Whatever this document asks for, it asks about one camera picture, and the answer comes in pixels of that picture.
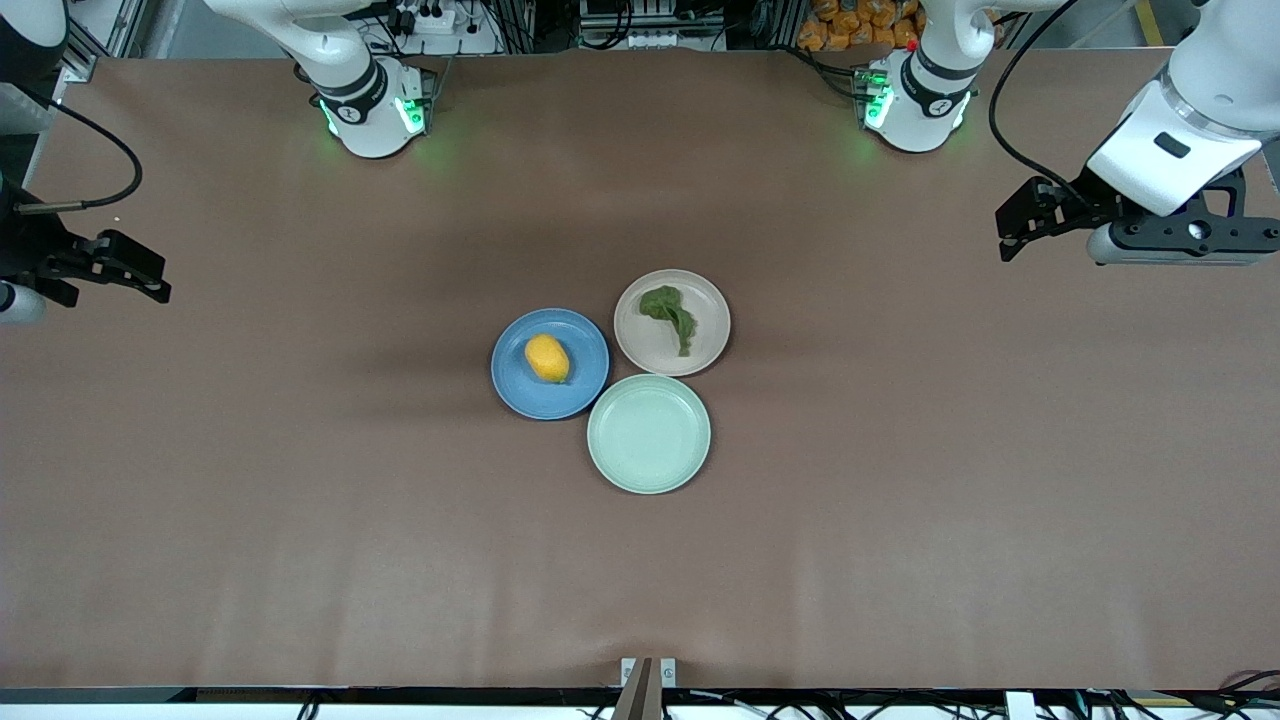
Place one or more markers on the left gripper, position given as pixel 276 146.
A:
pixel 1084 207

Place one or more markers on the green lettuce leaf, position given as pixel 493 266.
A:
pixel 665 303

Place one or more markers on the yellow lemon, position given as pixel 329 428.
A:
pixel 547 358

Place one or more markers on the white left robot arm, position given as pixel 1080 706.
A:
pixel 930 90

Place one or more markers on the grey metal bar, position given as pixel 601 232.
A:
pixel 25 108

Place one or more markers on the bag of orange fruit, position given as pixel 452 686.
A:
pixel 850 25

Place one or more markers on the white power strip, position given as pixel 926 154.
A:
pixel 435 18

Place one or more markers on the beige plate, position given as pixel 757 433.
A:
pixel 640 345

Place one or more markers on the pale green plate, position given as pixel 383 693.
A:
pixel 648 434

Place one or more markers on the blue plate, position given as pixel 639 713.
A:
pixel 580 395

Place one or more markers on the aluminium frame profile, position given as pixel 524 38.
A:
pixel 95 45

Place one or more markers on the metal table edge bracket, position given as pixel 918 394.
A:
pixel 648 685

